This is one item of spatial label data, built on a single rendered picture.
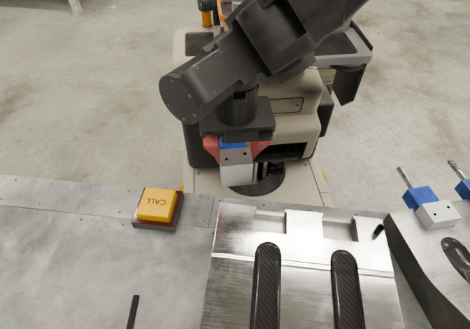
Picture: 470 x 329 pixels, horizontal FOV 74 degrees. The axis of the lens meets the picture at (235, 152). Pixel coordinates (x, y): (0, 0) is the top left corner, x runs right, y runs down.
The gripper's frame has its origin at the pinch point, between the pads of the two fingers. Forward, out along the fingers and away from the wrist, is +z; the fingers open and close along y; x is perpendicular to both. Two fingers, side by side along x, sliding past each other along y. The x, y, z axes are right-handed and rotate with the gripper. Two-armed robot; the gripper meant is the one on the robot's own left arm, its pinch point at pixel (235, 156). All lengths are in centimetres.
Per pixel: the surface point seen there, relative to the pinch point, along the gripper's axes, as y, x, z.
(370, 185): 79, 53, 94
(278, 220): 6.6, -7.2, 8.9
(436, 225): 31.8, -11.6, 7.8
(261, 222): 3.7, -7.2, 9.0
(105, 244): -23.8, -4.9, 15.6
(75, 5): -112, 270, 85
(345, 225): 17.2, -9.7, 8.5
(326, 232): 13.9, -10.3, 8.9
